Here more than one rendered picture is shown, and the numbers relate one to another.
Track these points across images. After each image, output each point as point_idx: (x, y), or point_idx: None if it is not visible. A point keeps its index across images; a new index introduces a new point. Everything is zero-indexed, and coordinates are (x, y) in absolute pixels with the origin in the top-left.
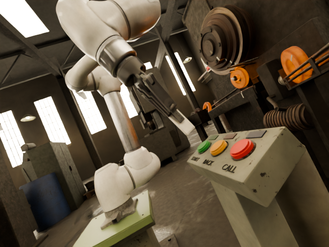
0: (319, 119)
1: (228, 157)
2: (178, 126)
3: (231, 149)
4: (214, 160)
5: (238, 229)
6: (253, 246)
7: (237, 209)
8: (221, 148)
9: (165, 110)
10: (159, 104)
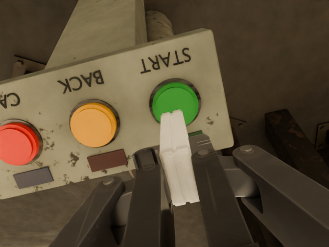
0: (264, 243)
1: (36, 118)
2: (170, 126)
3: (21, 135)
4: (64, 94)
5: (109, 17)
6: (82, 21)
7: (68, 47)
8: (70, 126)
9: (153, 179)
10: (151, 208)
